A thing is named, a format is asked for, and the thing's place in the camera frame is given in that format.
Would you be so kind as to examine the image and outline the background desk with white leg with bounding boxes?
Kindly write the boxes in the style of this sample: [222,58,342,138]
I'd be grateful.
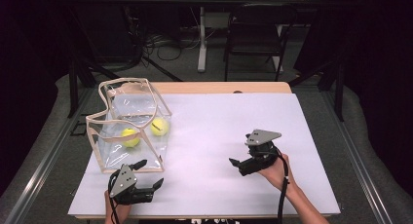
[178,0,326,73]

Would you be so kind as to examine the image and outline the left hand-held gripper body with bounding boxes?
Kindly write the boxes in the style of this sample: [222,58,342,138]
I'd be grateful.
[108,164,156,206]

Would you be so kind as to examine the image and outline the yellow tennis ball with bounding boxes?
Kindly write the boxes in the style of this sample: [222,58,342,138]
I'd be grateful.
[121,128,141,149]
[149,117,170,137]

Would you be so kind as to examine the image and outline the black metal stand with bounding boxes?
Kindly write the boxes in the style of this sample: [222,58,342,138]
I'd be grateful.
[288,59,346,123]
[66,9,183,119]

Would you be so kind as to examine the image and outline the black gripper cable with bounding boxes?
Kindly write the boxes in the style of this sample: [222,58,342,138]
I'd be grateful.
[274,148,291,224]
[107,169,122,224]

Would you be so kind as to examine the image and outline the black chair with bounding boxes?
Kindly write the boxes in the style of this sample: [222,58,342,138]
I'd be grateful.
[223,3,298,82]

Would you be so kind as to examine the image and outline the person's left hand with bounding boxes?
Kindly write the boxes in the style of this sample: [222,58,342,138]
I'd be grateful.
[104,190,132,220]

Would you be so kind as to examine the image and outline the person's right hand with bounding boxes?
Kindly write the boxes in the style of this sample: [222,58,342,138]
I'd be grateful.
[257,153,298,194]

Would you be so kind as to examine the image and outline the white table cover sheet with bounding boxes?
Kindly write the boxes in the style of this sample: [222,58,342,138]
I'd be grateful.
[67,93,341,217]

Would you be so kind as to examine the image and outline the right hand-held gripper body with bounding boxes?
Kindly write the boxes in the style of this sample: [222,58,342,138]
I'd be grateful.
[244,129,282,173]

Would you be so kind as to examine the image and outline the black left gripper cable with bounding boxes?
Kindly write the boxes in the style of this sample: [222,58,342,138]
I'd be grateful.
[107,169,122,224]

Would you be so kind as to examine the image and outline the bundle of floor cables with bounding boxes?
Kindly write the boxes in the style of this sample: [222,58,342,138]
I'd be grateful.
[142,32,200,61]

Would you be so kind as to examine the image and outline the aluminium frame rail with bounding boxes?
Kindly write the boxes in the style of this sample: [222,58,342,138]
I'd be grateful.
[4,87,95,224]
[319,87,394,224]

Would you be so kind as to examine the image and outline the clear bag with beige trim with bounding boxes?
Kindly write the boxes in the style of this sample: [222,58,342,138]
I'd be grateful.
[85,77,173,174]

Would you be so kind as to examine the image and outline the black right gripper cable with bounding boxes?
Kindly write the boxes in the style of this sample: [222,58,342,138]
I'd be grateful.
[274,148,291,224]

